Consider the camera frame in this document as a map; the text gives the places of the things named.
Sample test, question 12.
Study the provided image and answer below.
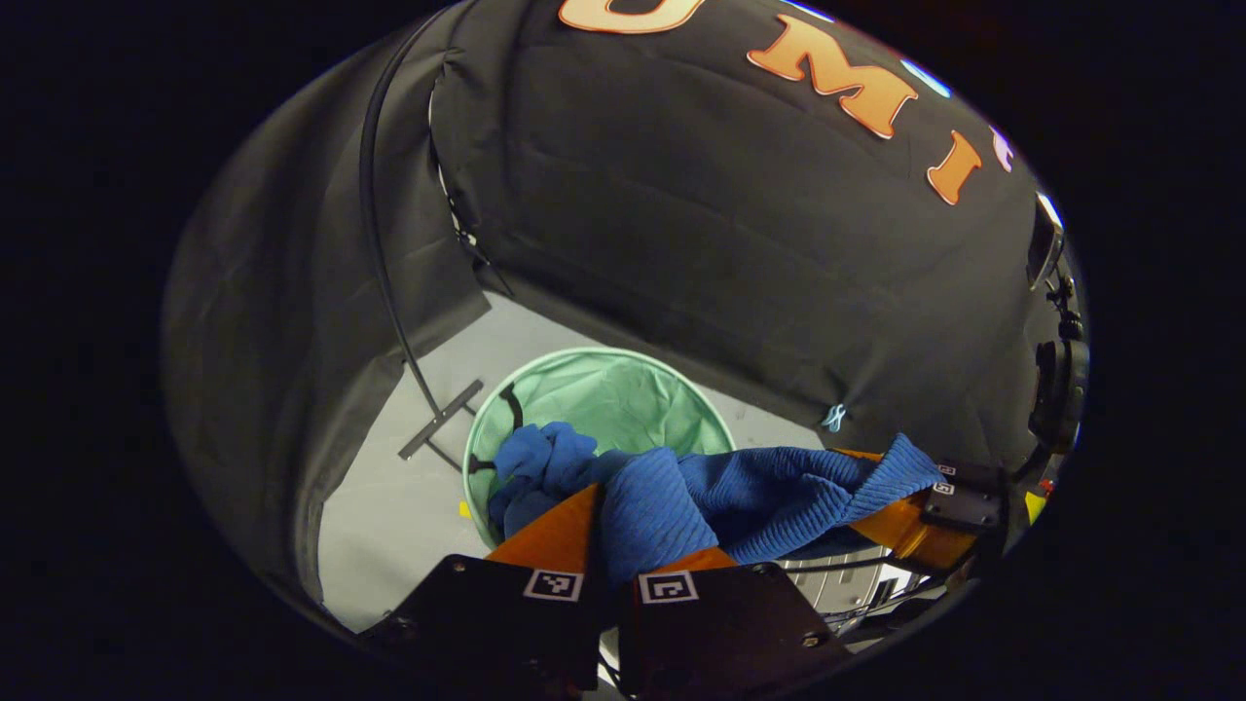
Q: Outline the green laundry hamper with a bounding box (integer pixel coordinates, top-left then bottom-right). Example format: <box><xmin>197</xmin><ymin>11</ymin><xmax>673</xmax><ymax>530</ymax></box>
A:
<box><xmin>462</xmin><ymin>348</ymin><xmax>736</xmax><ymax>551</ymax></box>

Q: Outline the black backdrop cloth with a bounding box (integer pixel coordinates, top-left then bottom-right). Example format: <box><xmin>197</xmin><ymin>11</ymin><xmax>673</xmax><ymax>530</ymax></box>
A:
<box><xmin>428</xmin><ymin>0</ymin><xmax>1064</xmax><ymax>470</ymax></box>
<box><xmin>161</xmin><ymin>19</ymin><xmax>494</xmax><ymax>612</ymax></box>

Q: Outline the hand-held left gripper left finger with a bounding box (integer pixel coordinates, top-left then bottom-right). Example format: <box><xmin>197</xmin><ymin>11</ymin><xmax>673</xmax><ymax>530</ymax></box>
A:
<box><xmin>358</xmin><ymin>484</ymin><xmax>609</xmax><ymax>697</ymax></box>

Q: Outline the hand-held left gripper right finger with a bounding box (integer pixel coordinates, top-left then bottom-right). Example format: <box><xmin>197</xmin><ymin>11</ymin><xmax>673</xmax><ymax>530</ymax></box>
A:
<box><xmin>615</xmin><ymin>545</ymin><xmax>856</xmax><ymax>700</ymax></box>

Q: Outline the blue corduroy jacket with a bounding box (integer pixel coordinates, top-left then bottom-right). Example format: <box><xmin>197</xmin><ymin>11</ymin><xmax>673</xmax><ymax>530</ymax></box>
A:
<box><xmin>487</xmin><ymin>422</ymin><xmax>943</xmax><ymax>590</ymax></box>

